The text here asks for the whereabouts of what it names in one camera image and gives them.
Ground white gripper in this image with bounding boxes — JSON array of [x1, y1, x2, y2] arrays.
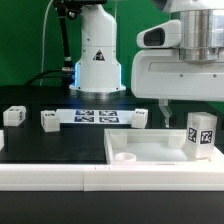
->
[[131, 49, 224, 128]]

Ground white square table top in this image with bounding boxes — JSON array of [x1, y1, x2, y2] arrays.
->
[[104, 129, 224, 165]]

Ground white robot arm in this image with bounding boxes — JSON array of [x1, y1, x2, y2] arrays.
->
[[70, 0, 224, 116]]

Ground tag marker sheet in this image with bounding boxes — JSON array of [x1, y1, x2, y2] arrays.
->
[[56, 109, 133, 125]]

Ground white block left edge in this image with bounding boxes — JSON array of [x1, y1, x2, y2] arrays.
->
[[0, 130, 4, 151]]

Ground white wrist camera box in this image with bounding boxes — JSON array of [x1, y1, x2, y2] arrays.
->
[[136, 19, 182, 49]]

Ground white fence wall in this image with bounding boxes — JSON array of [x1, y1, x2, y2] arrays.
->
[[0, 163, 224, 191]]

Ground black cable bundle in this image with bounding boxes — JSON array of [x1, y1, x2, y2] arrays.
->
[[23, 66, 75, 87]]

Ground white cable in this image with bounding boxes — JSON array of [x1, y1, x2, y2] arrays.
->
[[39, 0, 55, 86]]

